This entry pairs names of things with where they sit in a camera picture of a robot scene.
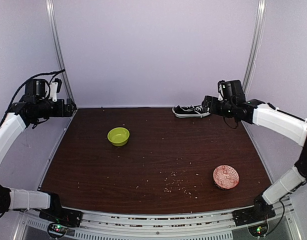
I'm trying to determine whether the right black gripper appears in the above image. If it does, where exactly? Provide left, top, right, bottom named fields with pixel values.
left=201, top=95, right=235, bottom=118

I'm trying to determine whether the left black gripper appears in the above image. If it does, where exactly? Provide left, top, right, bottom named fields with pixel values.
left=36, top=98, right=76, bottom=118

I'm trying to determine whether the black white canvas sneaker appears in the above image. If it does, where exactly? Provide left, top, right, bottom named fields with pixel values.
left=172, top=105, right=211, bottom=118

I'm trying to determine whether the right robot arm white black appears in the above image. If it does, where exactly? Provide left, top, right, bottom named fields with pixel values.
left=202, top=96, right=307, bottom=221

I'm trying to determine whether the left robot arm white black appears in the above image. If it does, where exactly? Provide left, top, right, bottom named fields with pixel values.
left=0, top=98, right=77, bottom=222

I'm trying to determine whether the green plastic bowl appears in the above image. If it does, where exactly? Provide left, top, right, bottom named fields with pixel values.
left=107, top=127, right=130, bottom=147

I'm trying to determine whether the red white patterned bowl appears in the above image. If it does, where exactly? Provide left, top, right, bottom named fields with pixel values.
left=212, top=165, right=240, bottom=190

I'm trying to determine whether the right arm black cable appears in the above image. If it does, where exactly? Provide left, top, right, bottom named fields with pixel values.
left=223, top=114, right=241, bottom=130

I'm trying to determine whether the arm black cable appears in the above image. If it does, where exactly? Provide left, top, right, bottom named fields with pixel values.
left=223, top=114, right=241, bottom=130
left=4, top=69, right=66, bottom=118

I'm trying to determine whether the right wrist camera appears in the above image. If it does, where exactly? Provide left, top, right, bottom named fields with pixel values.
left=217, top=79, right=245, bottom=101

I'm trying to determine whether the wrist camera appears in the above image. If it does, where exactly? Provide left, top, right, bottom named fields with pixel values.
left=22, top=78, right=62, bottom=104
left=217, top=79, right=245, bottom=101

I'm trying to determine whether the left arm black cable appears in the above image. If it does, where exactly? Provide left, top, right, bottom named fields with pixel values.
left=4, top=69, right=66, bottom=118

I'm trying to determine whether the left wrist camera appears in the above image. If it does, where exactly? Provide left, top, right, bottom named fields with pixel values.
left=22, top=78, right=62, bottom=104

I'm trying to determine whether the right aluminium frame post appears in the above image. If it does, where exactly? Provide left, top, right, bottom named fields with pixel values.
left=242, top=0, right=267, bottom=96

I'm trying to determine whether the aluminium frame post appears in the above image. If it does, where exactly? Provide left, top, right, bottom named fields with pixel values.
left=45, top=0, right=76, bottom=104
left=242, top=0, right=267, bottom=96

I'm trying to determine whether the left aluminium frame post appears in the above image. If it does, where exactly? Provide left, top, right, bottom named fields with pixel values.
left=45, top=0, right=76, bottom=104

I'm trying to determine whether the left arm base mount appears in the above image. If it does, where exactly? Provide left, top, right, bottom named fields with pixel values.
left=38, top=208, right=83, bottom=239

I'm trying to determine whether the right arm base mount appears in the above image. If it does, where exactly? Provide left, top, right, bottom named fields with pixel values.
left=232, top=206, right=276, bottom=238

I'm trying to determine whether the aluminium front rail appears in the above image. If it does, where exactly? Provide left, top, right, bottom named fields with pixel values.
left=13, top=197, right=302, bottom=240

